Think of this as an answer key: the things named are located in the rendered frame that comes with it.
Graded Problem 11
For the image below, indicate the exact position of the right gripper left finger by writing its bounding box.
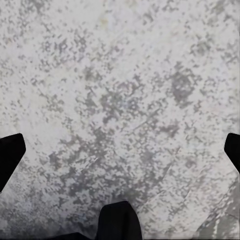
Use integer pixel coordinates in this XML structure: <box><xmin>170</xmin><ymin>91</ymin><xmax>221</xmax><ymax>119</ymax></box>
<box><xmin>0</xmin><ymin>133</ymin><xmax>26</xmax><ymax>193</ymax></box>

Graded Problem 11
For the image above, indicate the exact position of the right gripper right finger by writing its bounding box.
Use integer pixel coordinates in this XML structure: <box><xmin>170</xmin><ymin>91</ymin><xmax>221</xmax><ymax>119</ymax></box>
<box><xmin>224</xmin><ymin>133</ymin><xmax>240</xmax><ymax>173</ymax></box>

